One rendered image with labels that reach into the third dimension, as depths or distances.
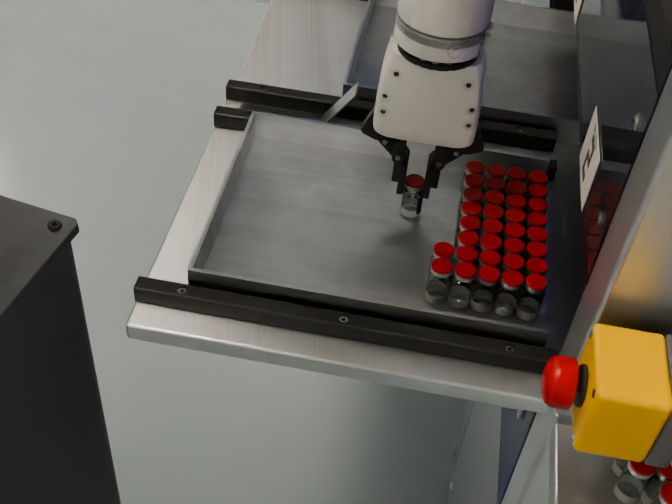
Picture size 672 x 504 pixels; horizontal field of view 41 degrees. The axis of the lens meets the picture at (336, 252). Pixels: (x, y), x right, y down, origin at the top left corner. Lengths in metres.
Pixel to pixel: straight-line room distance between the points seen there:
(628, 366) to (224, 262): 0.42
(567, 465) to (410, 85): 0.37
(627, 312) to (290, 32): 0.69
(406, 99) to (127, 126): 1.75
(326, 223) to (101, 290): 1.21
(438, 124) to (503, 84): 0.34
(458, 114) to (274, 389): 1.14
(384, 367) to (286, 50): 0.53
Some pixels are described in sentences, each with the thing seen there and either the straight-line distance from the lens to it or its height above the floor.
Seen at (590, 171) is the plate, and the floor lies 1.02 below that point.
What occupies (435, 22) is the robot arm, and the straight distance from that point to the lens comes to 0.79.
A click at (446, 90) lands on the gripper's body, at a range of 0.85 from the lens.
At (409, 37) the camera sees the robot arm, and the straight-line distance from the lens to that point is 0.81.
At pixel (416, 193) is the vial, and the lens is 0.95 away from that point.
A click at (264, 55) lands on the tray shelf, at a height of 0.88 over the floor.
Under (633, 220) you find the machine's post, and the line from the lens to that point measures 0.67.
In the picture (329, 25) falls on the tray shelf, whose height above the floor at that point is 0.88.
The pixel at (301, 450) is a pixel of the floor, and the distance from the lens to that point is 1.82.
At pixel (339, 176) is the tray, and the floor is 0.88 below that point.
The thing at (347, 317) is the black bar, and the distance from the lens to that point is 0.84.
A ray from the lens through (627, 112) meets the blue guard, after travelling 0.76.
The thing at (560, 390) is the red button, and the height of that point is 1.01.
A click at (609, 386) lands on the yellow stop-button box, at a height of 1.03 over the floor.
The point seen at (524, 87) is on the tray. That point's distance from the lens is 1.20.
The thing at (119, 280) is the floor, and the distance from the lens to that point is 2.12.
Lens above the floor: 1.53
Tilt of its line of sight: 45 degrees down
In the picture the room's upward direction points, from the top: 6 degrees clockwise
